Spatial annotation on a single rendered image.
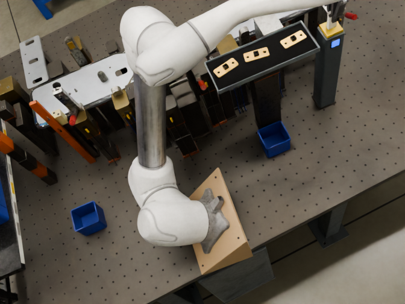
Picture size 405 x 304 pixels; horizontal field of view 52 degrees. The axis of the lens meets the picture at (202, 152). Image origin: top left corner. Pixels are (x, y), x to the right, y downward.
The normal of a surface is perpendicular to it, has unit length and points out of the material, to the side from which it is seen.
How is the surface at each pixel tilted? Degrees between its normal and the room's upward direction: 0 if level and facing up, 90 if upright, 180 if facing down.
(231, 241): 46
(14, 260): 0
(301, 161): 0
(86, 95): 0
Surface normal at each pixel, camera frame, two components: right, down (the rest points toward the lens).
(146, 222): -0.77, 0.03
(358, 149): -0.20, -0.44
